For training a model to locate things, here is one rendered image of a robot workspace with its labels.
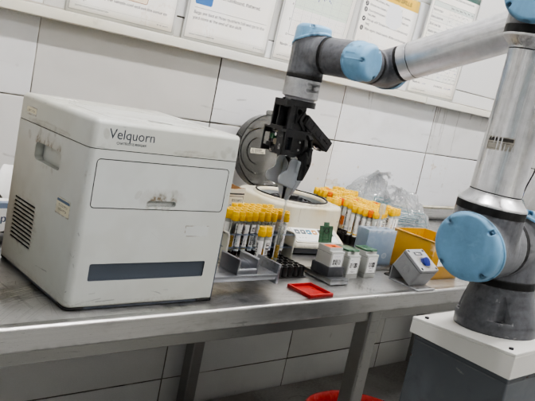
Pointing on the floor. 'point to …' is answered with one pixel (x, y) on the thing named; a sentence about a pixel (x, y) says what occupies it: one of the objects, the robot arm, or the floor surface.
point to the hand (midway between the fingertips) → (287, 193)
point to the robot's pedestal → (457, 378)
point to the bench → (227, 325)
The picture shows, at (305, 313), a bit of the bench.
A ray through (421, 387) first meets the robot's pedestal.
